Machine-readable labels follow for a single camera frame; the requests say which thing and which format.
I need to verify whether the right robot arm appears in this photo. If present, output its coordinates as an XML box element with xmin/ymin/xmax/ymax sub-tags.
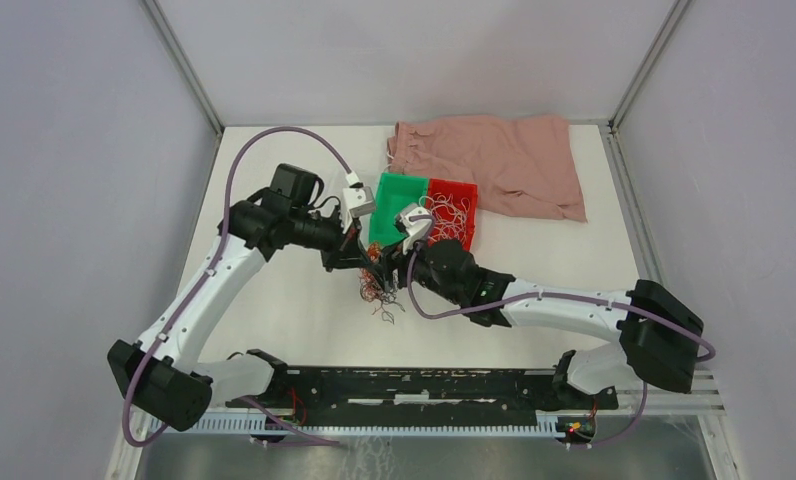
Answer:
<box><xmin>372</xmin><ymin>240</ymin><xmax>715</xmax><ymax>408</ymax></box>

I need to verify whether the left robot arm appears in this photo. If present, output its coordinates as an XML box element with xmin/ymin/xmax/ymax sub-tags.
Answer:
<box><xmin>107</xmin><ymin>164</ymin><xmax>375</xmax><ymax>432</ymax></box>

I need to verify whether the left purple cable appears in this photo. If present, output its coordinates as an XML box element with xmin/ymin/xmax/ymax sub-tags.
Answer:
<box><xmin>120</xmin><ymin>125</ymin><xmax>360</xmax><ymax>450</ymax></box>

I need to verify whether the red plastic bin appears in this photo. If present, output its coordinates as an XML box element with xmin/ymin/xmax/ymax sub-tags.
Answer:
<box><xmin>421</xmin><ymin>178</ymin><xmax>478</xmax><ymax>251</ymax></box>

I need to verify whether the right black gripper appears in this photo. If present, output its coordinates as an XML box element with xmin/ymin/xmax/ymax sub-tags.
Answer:
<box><xmin>369</xmin><ymin>228</ymin><xmax>463</xmax><ymax>306</ymax></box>

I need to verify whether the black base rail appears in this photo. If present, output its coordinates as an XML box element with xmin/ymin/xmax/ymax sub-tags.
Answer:
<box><xmin>254</xmin><ymin>365</ymin><xmax>619</xmax><ymax>427</ymax></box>

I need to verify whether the cable bundle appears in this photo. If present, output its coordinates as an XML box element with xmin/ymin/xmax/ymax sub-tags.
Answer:
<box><xmin>356</xmin><ymin>241</ymin><xmax>406</xmax><ymax>326</ymax></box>

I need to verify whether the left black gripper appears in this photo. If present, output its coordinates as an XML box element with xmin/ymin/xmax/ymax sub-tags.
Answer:
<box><xmin>291</xmin><ymin>208</ymin><xmax>373</xmax><ymax>273</ymax></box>

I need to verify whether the white slotted cable duct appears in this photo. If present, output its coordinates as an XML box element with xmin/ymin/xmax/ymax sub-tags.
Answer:
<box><xmin>185</xmin><ymin>410</ymin><xmax>565</xmax><ymax>439</ymax></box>

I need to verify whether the pink cloth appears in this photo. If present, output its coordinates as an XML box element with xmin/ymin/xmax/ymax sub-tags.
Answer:
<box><xmin>386</xmin><ymin>115</ymin><xmax>588</xmax><ymax>223</ymax></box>

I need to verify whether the white cable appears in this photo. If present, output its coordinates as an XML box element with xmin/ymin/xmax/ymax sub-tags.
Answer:
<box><xmin>431</xmin><ymin>192</ymin><xmax>475</xmax><ymax>245</ymax></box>

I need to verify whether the green plastic bin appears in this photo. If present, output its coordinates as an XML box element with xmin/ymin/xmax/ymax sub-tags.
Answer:
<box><xmin>368</xmin><ymin>173</ymin><xmax>429</xmax><ymax>246</ymax></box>

